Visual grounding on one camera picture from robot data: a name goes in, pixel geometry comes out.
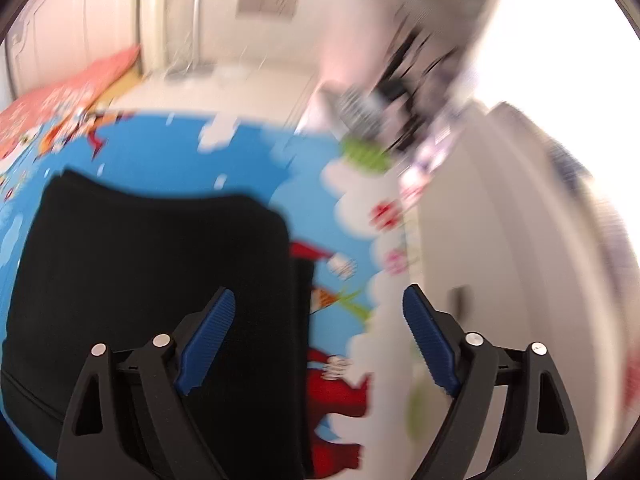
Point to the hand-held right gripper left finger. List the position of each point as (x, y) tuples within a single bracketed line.
[(210, 340)]

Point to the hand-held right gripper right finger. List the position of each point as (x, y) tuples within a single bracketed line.
[(430, 340)]

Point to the black pants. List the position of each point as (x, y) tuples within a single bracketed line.
[(150, 260)]

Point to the white cabinet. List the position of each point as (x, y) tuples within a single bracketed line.
[(525, 235)]

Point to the cartoon printed blanket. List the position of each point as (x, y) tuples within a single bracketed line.
[(260, 160)]

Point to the pink floral bedspread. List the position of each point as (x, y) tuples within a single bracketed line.
[(75, 85)]

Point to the white headboard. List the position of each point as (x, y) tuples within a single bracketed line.
[(75, 10)]

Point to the white wall socket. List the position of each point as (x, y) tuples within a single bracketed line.
[(267, 4)]

